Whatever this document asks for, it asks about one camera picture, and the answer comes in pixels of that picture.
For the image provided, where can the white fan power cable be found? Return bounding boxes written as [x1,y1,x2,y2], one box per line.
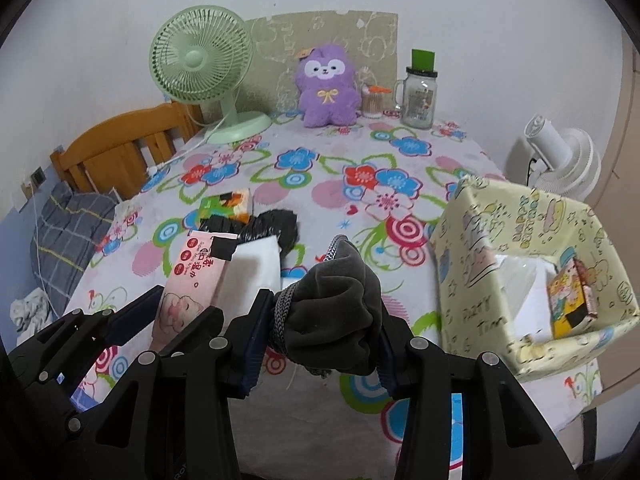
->
[144,104,231,177]

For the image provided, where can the green orange tissue pack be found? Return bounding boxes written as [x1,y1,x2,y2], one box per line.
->
[198,188,253,223]

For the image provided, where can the floral tablecloth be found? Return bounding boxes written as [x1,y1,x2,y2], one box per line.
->
[64,109,604,470]

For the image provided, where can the purple plush toy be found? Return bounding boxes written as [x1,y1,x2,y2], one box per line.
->
[295,44,361,128]

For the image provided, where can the beige patterned board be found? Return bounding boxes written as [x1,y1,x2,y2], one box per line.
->
[236,10,398,114]

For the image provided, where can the pink tissue pack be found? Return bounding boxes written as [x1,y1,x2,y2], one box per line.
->
[150,231,239,352]

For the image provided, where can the yellow cartoon tissue pack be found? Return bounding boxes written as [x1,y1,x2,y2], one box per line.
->
[547,258,598,339]

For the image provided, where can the grey plaid bedding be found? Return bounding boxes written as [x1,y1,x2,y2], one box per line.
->
[30,181,120,315]

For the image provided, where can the dark drawstring pouch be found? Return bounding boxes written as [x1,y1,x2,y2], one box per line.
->
[271,235,384,376]

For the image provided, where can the white cloth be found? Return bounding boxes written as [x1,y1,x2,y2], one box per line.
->
[10,287,53,334]
[214,236,281,328]

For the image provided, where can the white standing fan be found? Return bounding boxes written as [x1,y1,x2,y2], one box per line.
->
[504,114,602,203]

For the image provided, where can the wooden bed headboard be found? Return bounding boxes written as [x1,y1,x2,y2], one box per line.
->
[51,102,204,200]

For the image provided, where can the toothpick jar orange lid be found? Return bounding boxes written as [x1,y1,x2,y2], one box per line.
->
[360,84,392,119]

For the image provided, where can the black plastic bag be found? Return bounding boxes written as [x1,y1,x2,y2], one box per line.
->
[200,209,298,257]

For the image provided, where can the white plastic tissue pack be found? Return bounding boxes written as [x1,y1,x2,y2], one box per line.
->
[497,255,556,342]

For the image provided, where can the green desk fan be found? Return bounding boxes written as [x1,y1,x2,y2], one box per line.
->
[149,6,271,144]

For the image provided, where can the white crumpled cloth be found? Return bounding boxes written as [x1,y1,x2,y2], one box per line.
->
[10,287,53,334]

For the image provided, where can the glass mason jar mug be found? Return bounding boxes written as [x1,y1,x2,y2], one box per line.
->
[393,67,438,130]

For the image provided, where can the yellow cartoon storage box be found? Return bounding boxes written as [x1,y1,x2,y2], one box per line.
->
[431,176,639,380]

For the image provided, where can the green cup on jar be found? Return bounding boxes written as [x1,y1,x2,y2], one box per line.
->
[410,49,435,72]

